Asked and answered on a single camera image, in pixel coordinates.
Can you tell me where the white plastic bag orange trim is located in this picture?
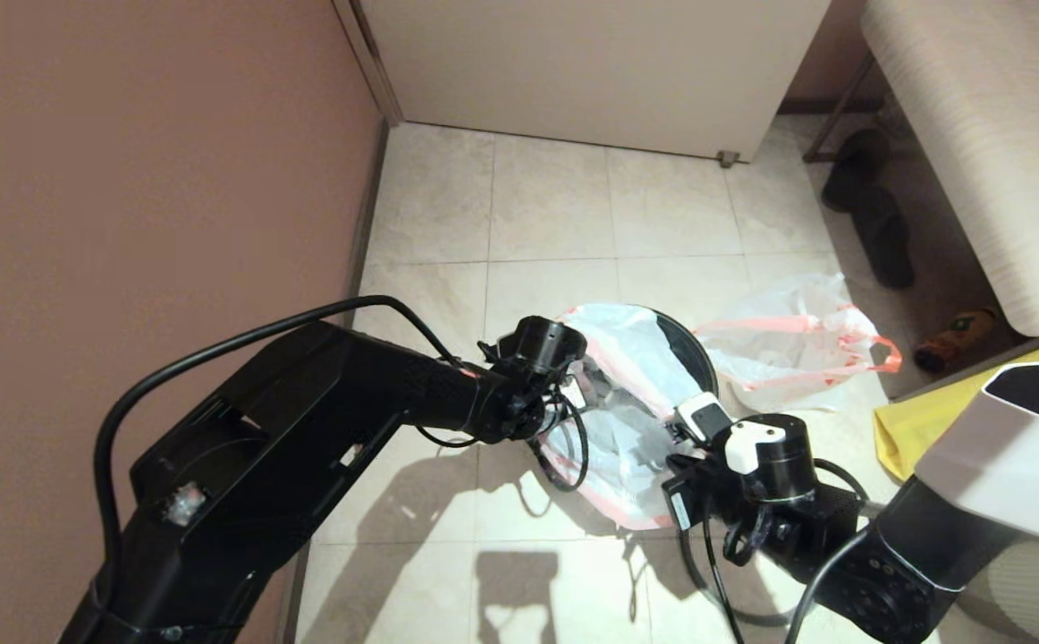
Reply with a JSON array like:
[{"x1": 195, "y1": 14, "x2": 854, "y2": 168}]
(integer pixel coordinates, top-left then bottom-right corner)
[{"x1": 537, "y1": 304, "x2": 708, "y2": 530}]

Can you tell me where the grey bin rim ring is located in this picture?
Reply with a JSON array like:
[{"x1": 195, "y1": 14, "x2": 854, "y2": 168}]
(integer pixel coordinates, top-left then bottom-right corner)
[{"x1": 679, "y1": 528, "x2": 798, "y2": 627}]

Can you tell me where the black round trash bin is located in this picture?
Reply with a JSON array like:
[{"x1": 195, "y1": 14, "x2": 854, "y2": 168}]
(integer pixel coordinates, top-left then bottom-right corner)
[{"x1": 649, "y1": 309, "x2": 719, "y2": 421}]

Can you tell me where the used white printed trash bag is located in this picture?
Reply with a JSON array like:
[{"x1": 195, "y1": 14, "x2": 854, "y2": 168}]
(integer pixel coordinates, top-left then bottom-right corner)
[{"x1": 694, "y1": 273, "x2": 903, "y2": 414}]

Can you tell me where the yellow fabric bag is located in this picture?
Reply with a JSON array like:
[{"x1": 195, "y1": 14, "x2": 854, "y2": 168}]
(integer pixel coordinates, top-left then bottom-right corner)
[{"x1": 874, "y1": 333, "x2": 1039, "y2": 484}]

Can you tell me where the orange brown shoe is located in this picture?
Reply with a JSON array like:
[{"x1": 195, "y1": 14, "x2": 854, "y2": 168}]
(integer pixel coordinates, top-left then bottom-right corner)
[{"x1": 913, "y1": 309, "x2": 999, "y2": 375}]

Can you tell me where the black slipper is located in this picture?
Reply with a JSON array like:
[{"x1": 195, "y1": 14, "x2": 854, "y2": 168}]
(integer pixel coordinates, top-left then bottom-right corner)
[
  {"x1": 821, "y1": 130, "x2": 889, "y2": 214},
  {"x1": 850, "y1": 192, "x2": 914, "y2": 290}
]

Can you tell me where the white door panel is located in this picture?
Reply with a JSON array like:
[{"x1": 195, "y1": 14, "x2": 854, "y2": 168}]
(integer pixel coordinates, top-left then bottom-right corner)
[{"x1": 359, "y1": 0, "x2": 832, "y2": 164}]

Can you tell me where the dark metal bench leg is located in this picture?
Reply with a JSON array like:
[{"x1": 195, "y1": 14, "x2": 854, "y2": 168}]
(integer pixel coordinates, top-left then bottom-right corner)
[{"x1": 801, "y1": 55, "x2": 874, "y2": 165}]

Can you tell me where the wood grain bench top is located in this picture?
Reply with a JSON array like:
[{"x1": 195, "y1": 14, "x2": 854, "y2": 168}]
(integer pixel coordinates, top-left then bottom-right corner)
[{"x1": 858, "y1": 0, "x2": 1039, "y2": 337}]

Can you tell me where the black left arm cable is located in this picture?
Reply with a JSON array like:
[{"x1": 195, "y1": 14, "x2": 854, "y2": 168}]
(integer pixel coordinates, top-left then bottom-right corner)
[{"x1": 93, "y1": 295, "x2": 590, "y2": 582}]

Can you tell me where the grey door frame strip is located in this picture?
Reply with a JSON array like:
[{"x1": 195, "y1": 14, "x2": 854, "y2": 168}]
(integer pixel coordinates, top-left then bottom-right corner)
[{"x1": 332, "y1": 0, "x2": 404, "y2": 126}]

